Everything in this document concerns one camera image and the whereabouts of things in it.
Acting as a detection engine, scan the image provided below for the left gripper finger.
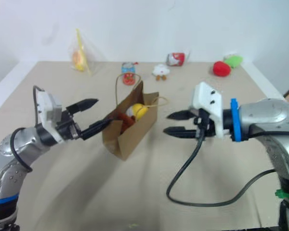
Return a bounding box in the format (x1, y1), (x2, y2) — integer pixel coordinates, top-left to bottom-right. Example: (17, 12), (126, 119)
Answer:
(80, 117), (114, 141)
(66, 98), (99, 114)

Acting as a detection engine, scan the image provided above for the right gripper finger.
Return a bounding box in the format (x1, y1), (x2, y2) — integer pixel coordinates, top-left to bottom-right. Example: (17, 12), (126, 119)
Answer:
(163, 126), (198, 139)
(166, 109), (196, 121)

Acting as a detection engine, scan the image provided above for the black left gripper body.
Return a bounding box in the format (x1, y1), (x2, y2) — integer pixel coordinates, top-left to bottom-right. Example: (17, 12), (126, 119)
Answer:
(55, 106), (84, 141)

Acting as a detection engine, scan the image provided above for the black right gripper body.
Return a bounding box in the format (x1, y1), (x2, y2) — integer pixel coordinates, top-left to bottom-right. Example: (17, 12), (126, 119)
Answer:
(193, 108), (219, 140)

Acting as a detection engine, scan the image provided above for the orange plush toy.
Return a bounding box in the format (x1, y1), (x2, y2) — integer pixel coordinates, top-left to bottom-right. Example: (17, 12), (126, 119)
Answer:
(117, 112), (137, 134)

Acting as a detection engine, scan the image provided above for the brown paper bag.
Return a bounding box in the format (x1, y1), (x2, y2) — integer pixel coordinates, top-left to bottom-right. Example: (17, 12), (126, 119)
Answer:
(101, 73), (169, 161)

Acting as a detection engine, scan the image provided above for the white and yellow toy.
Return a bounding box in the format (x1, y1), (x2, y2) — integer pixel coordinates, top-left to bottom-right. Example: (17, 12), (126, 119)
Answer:
(125, 103), (149, 121)

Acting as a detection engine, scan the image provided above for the clear plastic bag yellow toy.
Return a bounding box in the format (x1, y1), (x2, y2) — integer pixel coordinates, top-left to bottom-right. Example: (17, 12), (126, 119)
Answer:
(68, 28), (106, 77)

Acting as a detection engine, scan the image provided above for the blue right wrist clamp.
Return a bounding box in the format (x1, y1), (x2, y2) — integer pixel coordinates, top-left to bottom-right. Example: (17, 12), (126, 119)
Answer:
(230, 98), (250, 142)

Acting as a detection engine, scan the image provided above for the white sheep plush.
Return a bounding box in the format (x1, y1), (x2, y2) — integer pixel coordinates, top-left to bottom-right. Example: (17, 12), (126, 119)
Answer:
(151, 64), (171, 81)

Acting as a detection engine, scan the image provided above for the blue and red can plush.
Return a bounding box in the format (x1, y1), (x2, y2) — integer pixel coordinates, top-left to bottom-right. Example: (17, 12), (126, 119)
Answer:
(121, 62), (138, 85)

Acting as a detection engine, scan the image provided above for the red and white can plush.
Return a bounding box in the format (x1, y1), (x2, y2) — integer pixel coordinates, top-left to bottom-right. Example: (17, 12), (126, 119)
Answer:
(166, 51), (191, 67)

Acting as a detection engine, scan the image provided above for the red plush fruit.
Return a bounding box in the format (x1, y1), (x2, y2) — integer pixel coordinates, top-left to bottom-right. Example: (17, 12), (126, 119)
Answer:
(212, 61), (232, 77)

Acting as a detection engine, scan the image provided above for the beige tablecloth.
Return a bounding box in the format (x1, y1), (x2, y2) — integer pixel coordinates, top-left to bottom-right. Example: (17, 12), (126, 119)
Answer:
(0, 61), (289, 231)

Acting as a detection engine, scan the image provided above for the green plush toy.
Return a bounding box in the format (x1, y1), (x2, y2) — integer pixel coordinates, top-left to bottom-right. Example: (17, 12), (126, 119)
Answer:
(223, 54), (244, 69)

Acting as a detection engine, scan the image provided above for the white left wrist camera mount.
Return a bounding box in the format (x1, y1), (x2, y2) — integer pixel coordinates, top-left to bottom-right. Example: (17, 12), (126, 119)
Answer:
(36, 90), (65, 144)

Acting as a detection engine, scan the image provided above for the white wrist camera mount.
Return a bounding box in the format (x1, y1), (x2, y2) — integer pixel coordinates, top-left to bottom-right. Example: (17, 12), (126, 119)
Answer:
(188, 81), (232, 140)
(36, 90), (65, 144)

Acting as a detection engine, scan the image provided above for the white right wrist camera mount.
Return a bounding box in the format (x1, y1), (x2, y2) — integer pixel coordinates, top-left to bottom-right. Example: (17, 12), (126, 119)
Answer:
(188, 81), (232, 140)

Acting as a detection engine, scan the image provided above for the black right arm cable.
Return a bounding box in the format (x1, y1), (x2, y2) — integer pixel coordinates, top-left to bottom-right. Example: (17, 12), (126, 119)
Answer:
(166, 121), (289, 207)

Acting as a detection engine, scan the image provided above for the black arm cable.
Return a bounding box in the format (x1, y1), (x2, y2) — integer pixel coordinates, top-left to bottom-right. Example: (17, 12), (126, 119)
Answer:
(166, 121), (289, 207)
(10, 85), (46, 173)

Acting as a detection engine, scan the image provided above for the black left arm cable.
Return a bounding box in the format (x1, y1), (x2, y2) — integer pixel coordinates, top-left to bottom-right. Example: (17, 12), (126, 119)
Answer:
(10, 85), (46, 173)

